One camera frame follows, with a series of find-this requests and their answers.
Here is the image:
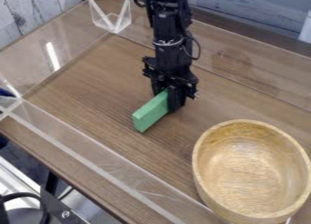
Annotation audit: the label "green rectangular block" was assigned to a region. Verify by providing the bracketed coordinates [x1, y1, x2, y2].
[133, 90, 170, 133]

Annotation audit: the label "clear acrylic corner bracket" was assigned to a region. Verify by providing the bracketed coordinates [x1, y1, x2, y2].
[89, 0, 131, 35]

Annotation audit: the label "black table leg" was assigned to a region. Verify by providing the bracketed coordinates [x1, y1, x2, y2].
[46, 172, 61, 195]

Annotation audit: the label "black cable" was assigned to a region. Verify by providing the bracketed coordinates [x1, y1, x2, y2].
[0, 192, 53, 224]

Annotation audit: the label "clear acrylic wall panels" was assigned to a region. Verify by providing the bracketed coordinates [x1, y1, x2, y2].
[0, 5, 311, 224]

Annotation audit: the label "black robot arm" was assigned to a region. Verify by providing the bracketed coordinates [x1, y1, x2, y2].
[134, 0, 201, 112]

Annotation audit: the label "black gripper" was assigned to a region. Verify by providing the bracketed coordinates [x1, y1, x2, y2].
[142, 40, 198, 112]

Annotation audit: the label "light wooden bowl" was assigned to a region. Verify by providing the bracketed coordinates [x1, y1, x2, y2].
[193, 119, 311, 224]

